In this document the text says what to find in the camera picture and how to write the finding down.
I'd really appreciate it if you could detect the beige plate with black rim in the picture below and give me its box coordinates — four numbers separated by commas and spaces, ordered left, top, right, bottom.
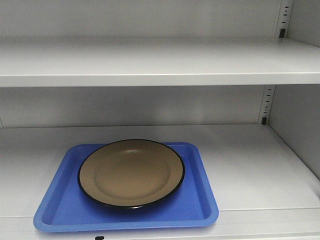
78, 139, 186, 209

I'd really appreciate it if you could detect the blue plastic tray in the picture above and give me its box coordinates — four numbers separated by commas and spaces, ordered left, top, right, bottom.
33, 142, 219, 233

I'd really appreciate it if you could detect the grey metal cabinet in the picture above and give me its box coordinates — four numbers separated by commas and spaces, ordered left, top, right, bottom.
0, 0, 320, 240

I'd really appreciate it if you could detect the upper grey shelf board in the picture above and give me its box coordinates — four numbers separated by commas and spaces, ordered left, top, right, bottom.
0, 37, 320, 88

